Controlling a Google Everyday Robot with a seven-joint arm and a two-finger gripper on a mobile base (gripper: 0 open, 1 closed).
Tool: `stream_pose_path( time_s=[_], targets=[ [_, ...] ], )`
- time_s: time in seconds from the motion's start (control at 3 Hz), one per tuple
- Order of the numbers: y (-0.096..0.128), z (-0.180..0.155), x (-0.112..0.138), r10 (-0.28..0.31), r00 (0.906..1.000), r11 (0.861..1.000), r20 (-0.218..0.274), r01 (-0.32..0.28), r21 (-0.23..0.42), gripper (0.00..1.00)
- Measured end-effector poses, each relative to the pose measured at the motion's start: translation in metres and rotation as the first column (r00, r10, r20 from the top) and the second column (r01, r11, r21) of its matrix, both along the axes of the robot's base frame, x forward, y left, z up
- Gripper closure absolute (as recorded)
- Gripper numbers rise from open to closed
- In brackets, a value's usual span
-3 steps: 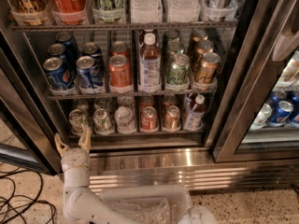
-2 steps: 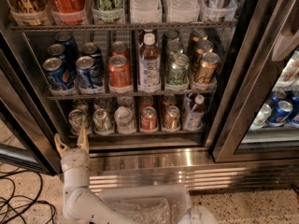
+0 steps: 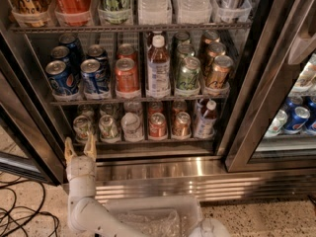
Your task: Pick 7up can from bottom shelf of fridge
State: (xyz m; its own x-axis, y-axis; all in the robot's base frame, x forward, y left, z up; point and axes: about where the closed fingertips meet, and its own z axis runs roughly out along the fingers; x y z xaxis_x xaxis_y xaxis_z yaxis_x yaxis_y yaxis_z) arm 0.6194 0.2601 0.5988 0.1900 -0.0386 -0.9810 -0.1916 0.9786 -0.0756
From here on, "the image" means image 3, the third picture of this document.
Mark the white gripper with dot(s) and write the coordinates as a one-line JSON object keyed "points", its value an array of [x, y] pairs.
{"points": [[81, 167]]}

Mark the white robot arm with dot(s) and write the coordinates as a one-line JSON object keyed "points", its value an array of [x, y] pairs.
{"points": [[85, 213]]}

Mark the open fridge door left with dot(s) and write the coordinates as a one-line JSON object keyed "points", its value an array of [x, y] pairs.
{"points": [[23, 122]]}

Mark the front left Pepsi can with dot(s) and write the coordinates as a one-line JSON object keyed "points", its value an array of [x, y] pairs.
{"points": [[61, 79]]}

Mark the red soda can bottom shelf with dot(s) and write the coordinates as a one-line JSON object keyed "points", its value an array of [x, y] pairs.
{"points": [[157, 125]]}

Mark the orange soda can front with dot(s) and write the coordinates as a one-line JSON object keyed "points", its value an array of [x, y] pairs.
{"points": [[127, 78]]}

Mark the orange soda can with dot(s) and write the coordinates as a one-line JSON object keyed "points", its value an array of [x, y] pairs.
{"points": [[127, 78], [126, 50]]}

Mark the rear left Pepsi can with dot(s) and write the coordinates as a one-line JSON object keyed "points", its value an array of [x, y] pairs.
{"points": [[64, 54]]}

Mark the copper can bottom shelf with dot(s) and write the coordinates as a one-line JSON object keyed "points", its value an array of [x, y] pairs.
{"points": [[182, 124]]}

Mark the rear orange soda can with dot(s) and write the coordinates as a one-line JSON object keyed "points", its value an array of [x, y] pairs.
{"points": [[126, 50]]}

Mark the stainless steel fridge body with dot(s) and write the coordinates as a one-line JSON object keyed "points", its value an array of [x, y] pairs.
{"points": [[167, 167]]}

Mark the tea bottle bottom shelf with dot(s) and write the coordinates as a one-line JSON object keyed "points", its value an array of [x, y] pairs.
{"points": [[205, 118]]}

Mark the green LaCroix can front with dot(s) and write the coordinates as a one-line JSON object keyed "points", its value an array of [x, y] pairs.
{"points": [[187, 80]]}

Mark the middle green can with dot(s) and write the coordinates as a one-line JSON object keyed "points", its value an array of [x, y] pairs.
{"points": [[183, 50]]}

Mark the Coca-Cola can top shelf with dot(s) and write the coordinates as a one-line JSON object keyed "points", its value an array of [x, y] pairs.
{"points": [[74, 13]]}

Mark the yellow LaCroix can top shelf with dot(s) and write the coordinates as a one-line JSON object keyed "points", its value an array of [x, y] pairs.
{"points": [[33, 13]]}

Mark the green LaCroix can top shelf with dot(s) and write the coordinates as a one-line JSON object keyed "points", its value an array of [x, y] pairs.
{"points": [[115, 12]]}

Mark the gold can front right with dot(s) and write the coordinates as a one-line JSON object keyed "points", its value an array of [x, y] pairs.
{"points": [[217, 72]]}

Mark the gold can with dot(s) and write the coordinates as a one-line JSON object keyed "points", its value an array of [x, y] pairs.
{"points": [[217, 72], [214, 49]]}

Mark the middle gold can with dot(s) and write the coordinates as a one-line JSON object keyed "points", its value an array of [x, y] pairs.
{"points": [[214, 49]]}

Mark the white can behind glass door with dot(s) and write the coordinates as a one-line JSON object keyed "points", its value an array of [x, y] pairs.
{"points": [[275, 127]]}

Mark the silver can top shelf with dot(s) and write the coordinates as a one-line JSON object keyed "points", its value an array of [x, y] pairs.
{"points": [[231, 11]]}

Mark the Pepsi can behind glass door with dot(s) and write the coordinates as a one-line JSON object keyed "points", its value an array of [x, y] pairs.
{"points": [[297, 119]]}

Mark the glass fridge door right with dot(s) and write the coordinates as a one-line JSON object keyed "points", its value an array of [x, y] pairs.
{"points": [[250, 151]]}

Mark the tea bottle white cap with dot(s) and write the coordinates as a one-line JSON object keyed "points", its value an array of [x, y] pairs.
{"points": [[158, 68]]}

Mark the clear plastic bin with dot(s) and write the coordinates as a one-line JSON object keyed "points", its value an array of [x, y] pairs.
{"points": [[173, 216]]}

